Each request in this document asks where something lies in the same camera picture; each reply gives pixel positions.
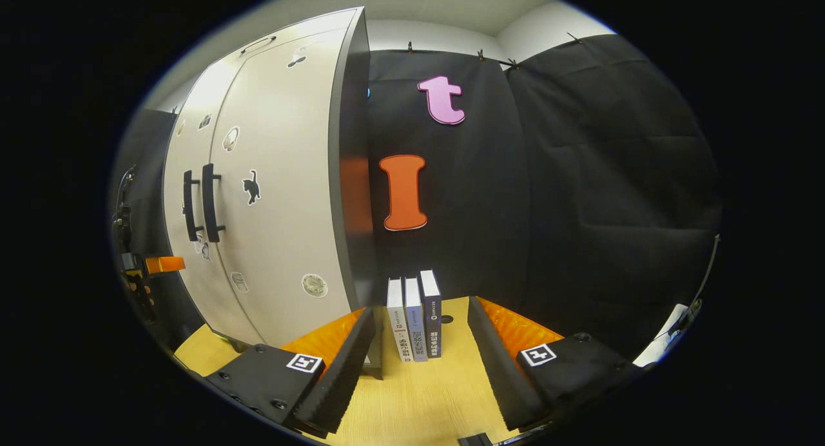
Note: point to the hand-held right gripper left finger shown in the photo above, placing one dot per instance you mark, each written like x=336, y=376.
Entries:
x=341, y=375

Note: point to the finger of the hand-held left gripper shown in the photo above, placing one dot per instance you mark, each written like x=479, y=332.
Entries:
x=165, y=264

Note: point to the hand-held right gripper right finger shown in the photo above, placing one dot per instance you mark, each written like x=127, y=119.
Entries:
x=499, y=368

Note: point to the small black stand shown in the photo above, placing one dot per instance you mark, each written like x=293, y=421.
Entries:
x=475, y=440

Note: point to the white book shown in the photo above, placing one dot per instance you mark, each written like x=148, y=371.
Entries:
x=397, y=323

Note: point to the dark navy book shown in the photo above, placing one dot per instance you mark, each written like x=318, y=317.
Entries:
x=433, y=310

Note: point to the light blue book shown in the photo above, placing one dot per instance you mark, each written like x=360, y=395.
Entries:
x=416, y=323

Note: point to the white and grey cabinet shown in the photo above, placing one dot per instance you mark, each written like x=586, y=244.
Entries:
x=351, y=175

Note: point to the black backdrop cloth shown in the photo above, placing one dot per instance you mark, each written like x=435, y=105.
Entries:
x=580, y=175

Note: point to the white cabinet drawer front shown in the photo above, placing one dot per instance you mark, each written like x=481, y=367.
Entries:
x=309, y=33

